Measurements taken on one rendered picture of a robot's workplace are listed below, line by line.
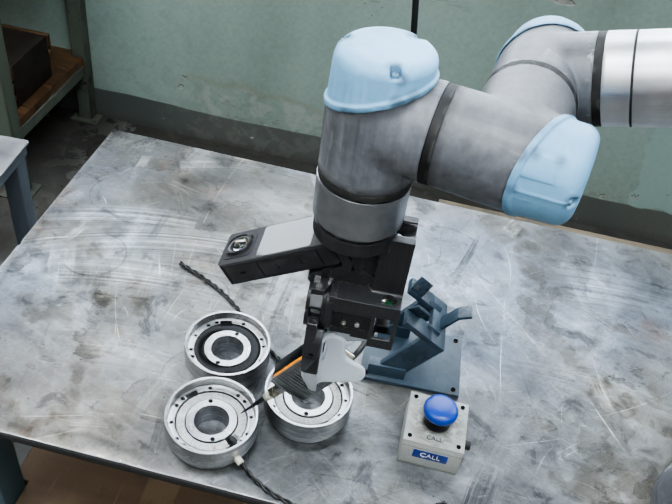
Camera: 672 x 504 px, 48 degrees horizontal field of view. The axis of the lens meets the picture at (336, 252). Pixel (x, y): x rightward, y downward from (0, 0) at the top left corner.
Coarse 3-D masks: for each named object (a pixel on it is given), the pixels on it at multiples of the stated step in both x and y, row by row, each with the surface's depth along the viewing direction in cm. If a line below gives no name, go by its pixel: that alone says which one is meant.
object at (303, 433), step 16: (272, 384) 91; (336, 384) 92; (272, 400) 89; (288, 400) 89; (320, 400) 92; (352, 400) 89; (272, 416) 87; (304, 416) 88; (336, 416) 88; (288, 432) 87; (304, 432) 86; (320, 432) 86; (336, 432) 88
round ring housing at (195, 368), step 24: (216, 312) 96; (240, 312) 97; (192, 336) 95; (216, 336) 95; (240, 336) 95; (264, 336) 96; (192, 360) 90; (216, 360) 92; (240, 360) 93; (264, 360) 92
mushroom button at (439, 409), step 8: (432, 400) 86; (440, 400) 86; (448, 400) 86; (424, 408) 86; (432, 408) 85; (440, 408) 85; (448, 408) 85; (456, 408) 86; (432, 416) 85; (440, 416) 84; (448, 416) 85; (456, 416) 85; (440, 424) 85; (448, 424) 85
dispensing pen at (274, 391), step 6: (300, 348) 75; (288, 354) 76; (294, 354) 75; (300, 354) 74; (348, 354) 73; (282, 360) 77; (288, 360) 76; (294, 360) 75; (276, 366) 77; (282, 366) 76; (276, 372) 76; (270, 390) 79; (276, 390) 78; (282, 390) 78; (264, 396) 79; (270, 396) 79; (276, 396) 79; (258, 402) 80; (246, 408) 82
